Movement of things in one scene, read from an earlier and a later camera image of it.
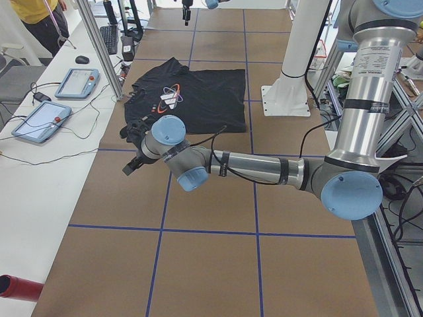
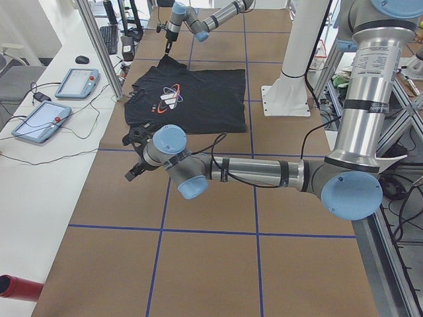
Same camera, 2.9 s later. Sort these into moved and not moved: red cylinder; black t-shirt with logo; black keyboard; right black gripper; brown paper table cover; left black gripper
Moved: right black gripper; left black gripper
Not moved: black keyboard; brown paper table cover; red cylinder; black t-shirt with logo
